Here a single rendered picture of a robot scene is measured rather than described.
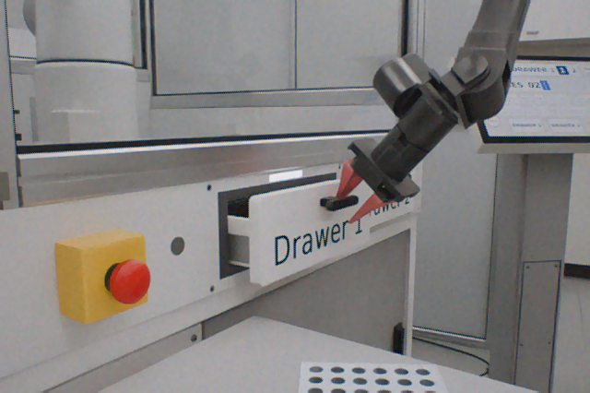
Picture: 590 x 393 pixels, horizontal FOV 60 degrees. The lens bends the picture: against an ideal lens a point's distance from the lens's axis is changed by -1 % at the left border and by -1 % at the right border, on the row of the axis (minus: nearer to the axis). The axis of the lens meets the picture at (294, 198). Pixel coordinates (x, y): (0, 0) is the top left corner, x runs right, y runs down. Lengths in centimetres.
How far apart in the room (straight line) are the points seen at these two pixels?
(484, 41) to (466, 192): 171
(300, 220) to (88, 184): 28
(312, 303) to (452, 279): 162
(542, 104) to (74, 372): 128
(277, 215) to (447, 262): 186
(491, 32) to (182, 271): 47
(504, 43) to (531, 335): 114
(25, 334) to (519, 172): 131
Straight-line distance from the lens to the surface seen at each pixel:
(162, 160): 58
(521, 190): 155
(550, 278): 165
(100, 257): 49
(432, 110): 65
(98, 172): 54
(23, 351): 53
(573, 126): 151
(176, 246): 61
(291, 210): 66
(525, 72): 158
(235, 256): 67
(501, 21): 72
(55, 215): 51
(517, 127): 142
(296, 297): 85
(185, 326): 65
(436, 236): 242
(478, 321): 250
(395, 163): 67
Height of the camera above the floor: 102
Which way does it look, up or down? 9 degrees down
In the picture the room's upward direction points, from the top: straight up
